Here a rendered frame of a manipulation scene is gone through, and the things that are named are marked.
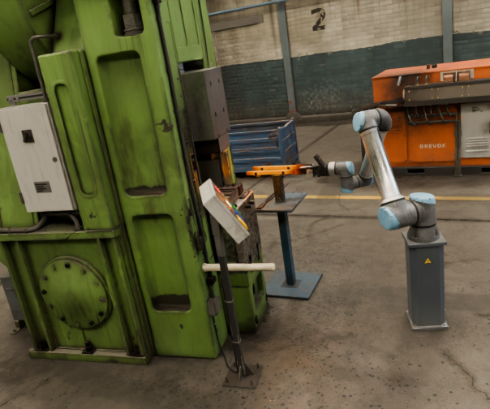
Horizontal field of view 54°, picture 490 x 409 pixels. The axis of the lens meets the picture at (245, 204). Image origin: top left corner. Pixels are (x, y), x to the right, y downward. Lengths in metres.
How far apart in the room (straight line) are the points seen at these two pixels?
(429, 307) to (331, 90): 8.00
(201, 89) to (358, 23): 7.88
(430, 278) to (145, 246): 1.76
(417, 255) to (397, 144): 3.50
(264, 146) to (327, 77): 4.16
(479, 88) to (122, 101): 4.27
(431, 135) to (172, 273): 4.16
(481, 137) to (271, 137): 2.66
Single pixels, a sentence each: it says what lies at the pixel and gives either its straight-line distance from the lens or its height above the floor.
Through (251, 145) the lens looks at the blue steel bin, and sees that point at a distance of 7.01.
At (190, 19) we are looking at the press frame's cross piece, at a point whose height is 2.06.
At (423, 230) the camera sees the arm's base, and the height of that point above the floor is 0.67.
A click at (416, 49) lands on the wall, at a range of 10.35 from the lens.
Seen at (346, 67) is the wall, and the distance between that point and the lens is 10.66.
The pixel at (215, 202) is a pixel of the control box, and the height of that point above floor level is 1.16.
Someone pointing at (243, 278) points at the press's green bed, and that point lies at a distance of 3.21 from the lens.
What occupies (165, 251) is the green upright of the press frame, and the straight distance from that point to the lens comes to 3.05.
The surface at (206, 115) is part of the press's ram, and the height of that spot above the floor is 1.51.
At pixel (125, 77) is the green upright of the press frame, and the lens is 2.85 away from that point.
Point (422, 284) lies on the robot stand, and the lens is 3.20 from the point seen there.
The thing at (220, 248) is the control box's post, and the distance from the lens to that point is 2.64.
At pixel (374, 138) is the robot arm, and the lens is 3.01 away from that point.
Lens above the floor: 1.87
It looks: 18 degrees down
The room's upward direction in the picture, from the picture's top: 9 degrees counter-clockwise
